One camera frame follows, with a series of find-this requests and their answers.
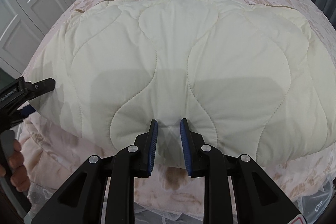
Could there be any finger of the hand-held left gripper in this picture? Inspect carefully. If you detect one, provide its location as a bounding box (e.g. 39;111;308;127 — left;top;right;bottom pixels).
25;78;56;96
10;106;36;125

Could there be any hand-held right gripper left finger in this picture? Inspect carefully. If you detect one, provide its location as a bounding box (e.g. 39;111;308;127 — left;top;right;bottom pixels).
31;119;159;224

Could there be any cream quilted jacket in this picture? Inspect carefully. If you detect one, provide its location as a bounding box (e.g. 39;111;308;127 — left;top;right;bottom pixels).
25;0;336;168

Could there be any person's left hand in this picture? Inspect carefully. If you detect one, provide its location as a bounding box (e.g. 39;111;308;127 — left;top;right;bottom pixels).
7;140;30;192

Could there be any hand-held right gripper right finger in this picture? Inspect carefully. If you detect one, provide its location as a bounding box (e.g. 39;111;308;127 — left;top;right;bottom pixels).
180;118;306;224

